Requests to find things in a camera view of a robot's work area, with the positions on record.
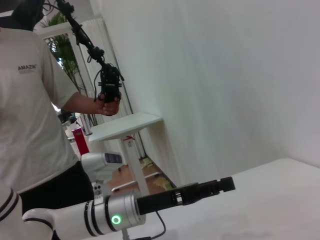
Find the black teleoperation arm with cables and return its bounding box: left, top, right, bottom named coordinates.
left=41, top=0, right=106, bottom=68

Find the person left hand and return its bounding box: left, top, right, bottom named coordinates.
left=98, top=90, right=123, bottom=117

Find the person in white shirt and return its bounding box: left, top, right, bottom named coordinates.
left=0, top=0, right=95, bottom=221

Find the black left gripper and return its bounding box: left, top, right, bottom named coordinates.
left=136, top=175, right=237, bottom=216

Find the red box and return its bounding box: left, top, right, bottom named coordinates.
left=71, top=126, right=91, bottom=156

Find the white silver wrist camera box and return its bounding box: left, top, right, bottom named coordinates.
left=80, top=150, right=124, bottom=182

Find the person left forearm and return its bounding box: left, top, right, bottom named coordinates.
left=60, top=91, right=106, bottom=116

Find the green potted plant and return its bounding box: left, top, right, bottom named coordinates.
left=45, top=11, right=88, bottom=96

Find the thin black cable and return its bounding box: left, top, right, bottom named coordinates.
left=129, top=211, right=167, bottom=240

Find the white desk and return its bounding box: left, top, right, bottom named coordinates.
left=88, top=111, right=165, bottom=199

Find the black teleoperation handle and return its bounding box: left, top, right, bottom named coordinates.
left=93, top=63, right=125, bottom=104

